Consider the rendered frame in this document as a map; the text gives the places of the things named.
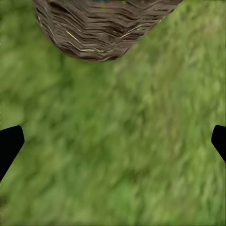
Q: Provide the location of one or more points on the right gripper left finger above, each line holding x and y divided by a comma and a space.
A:
11, 141

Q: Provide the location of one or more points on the wicker basket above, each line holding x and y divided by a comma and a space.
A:
99, 30

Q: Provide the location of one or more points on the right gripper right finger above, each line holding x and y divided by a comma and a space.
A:
219, 140

